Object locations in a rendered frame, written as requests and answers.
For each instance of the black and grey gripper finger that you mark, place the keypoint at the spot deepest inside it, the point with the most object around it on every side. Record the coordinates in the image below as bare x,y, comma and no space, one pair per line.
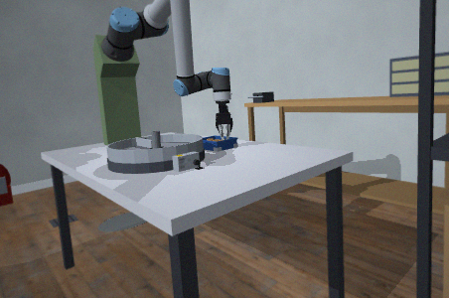
229,128
220,130

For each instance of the blue crate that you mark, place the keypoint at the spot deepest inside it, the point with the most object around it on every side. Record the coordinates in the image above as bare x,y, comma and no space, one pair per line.
220,145

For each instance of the grey round turntable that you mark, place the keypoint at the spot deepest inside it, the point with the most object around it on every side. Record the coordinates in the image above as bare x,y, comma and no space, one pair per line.
178,152

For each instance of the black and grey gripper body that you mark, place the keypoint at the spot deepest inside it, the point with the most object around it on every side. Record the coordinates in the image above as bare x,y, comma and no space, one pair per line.
222,117

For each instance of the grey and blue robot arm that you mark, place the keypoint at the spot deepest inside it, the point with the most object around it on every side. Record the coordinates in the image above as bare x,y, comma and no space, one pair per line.
124,28

